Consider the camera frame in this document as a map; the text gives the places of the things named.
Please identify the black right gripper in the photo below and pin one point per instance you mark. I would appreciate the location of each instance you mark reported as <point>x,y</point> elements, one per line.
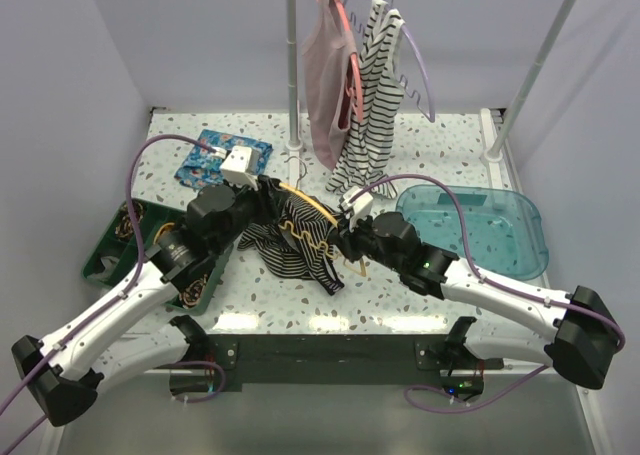
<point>347,239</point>

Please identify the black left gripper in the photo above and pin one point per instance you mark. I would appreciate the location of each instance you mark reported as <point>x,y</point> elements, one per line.
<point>270,211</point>

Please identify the yellow hanger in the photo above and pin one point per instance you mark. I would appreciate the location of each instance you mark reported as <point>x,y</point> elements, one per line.
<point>311,222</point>

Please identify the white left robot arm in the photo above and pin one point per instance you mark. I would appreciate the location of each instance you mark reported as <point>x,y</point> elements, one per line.
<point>58,369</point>

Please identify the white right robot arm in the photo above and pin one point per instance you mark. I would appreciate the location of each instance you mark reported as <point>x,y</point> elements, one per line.
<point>573,333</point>

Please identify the lilac hanger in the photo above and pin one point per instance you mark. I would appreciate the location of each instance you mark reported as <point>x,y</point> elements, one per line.
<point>430,112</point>

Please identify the pink tank top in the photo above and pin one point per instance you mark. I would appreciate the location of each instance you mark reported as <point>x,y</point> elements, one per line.
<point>329,130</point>

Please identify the pink hanger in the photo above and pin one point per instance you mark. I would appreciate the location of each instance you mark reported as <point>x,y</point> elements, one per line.
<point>331,64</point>

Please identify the blue floral folded cloth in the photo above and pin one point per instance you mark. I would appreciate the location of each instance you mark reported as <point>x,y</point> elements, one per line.
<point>201,168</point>

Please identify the yellow rolled belt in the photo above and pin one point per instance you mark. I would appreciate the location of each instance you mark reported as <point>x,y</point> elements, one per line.
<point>165,228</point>

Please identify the blue transparent plastic bin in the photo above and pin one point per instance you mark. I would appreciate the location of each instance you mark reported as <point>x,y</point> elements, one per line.
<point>504,228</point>

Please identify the brown patterned rolled belt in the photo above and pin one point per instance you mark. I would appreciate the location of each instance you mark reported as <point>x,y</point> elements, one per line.
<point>190,297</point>

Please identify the leopard rolled belt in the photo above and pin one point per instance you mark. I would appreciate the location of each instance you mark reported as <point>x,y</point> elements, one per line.
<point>124,230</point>

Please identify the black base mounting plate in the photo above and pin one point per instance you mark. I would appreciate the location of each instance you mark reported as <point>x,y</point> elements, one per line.
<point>333,359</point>

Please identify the grey cloth in tray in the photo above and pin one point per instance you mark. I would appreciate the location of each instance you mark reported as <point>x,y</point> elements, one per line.
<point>104,269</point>

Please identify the white clothes rack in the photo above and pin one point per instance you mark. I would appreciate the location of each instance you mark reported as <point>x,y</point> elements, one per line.
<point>493,138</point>

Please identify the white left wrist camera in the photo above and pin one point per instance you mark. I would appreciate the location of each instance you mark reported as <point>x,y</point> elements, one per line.
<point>240,167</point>

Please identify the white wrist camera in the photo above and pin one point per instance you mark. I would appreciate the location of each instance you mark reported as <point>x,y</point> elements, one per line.
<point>240,167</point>
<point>355,208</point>

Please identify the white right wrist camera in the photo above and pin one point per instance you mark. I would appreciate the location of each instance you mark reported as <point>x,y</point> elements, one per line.
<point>355,208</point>

